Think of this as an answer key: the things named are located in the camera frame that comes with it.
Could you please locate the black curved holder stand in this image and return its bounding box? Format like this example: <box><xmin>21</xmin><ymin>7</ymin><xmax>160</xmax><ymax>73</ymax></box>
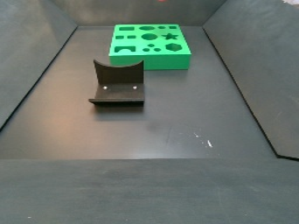
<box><xmin>88</xmin><ymin>60</ymin><xmax>145</xmax><ymax>105</ymax></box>

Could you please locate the green shape sorter block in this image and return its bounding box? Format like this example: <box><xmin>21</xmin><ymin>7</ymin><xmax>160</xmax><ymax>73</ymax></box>
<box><xmin>108</xmin><ymin>24</ymin><xmax>192</xmax><ymax>70</ymax></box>

